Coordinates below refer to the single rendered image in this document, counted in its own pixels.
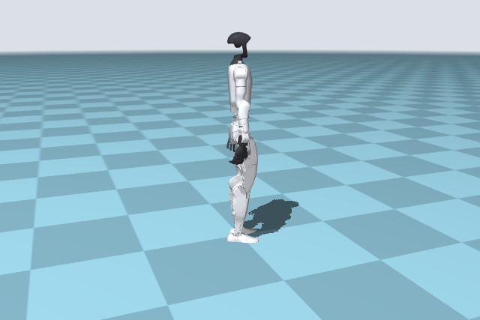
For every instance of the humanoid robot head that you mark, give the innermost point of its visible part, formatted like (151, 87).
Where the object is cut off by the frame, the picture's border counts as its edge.
(239, 39)

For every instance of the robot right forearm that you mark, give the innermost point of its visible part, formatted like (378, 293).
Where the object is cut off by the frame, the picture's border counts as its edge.
(243, 124)

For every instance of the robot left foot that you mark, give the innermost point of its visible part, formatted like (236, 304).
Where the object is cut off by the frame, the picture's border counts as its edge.
(244, 230)

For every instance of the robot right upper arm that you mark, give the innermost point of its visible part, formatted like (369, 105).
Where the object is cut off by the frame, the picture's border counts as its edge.
(240, 76)

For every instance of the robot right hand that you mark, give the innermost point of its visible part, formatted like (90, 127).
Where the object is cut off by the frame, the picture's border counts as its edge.
(240, 153)

